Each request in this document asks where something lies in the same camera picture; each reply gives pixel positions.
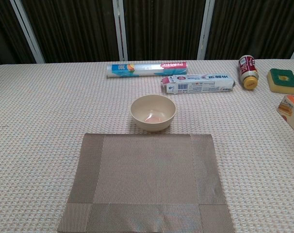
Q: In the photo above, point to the dark pleated screen panel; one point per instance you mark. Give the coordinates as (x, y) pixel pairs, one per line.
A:
(4, 31)
(253, 26)
(74, 29)
(161, 29)

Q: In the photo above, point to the orange cracker box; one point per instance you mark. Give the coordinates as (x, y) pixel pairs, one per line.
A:
(293, 114)

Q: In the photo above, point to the red label bottle yellow cap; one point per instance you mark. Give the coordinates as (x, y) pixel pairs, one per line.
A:
(247, 69)

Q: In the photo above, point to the plastic wrap roll box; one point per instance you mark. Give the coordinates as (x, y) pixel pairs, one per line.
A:
(147, 69)

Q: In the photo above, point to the green and yellow sponge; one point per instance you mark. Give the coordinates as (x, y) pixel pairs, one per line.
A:
(275, 72)

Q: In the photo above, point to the white toothpaste box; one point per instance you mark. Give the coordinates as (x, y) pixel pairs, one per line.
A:
(200, 85)

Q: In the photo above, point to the beige woven tablecloth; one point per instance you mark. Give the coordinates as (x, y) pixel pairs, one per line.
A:
(40, 145)

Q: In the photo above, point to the light brown bowl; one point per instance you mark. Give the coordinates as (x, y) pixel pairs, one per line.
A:
(153, 109)

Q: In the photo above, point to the brown woven placemat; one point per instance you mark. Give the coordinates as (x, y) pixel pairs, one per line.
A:
(147, 174)

